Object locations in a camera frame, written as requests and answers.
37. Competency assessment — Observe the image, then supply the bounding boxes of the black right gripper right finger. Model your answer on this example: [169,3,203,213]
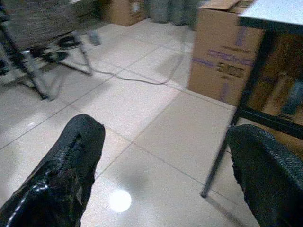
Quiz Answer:
[227,124,303,227]

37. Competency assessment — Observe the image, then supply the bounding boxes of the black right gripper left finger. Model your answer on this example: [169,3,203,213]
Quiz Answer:
[0,113,106,227]

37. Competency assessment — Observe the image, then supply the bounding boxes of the grey folding chair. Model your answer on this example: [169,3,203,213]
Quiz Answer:
[0,0,95,101]

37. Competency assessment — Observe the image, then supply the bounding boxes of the grey floor cable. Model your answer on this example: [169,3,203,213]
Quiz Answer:
[91,28,190,85]

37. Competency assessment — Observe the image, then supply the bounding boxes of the large printed cardboard box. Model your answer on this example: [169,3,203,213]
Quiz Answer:
[187,0,266,106]

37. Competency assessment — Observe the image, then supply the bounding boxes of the grey curtain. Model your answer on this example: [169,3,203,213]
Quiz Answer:
[144,0,198,26]

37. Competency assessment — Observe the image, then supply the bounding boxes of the white table with black frame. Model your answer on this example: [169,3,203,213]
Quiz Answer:
[200,0,303,198]

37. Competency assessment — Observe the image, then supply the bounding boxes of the small brown cardboard box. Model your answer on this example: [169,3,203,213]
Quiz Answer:
[103,0,150,26]

